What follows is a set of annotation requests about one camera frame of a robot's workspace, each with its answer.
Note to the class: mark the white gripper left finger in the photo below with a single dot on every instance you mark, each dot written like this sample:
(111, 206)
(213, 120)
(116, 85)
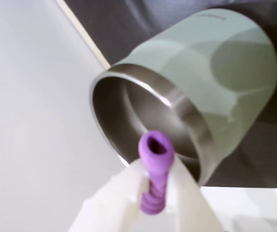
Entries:
(114, 200)

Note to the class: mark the beige wooden board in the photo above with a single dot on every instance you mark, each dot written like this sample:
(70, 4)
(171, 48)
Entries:
(80, 29)

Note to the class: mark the purple ribbed pen grip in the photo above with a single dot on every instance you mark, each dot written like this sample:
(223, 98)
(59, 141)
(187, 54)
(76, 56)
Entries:
(155, 157)

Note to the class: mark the pale green steel mug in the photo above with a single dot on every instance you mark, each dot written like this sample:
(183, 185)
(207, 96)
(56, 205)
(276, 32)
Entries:
(225, 96)

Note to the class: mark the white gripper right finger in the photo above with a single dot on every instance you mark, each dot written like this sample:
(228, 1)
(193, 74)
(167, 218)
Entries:
(189, 200)

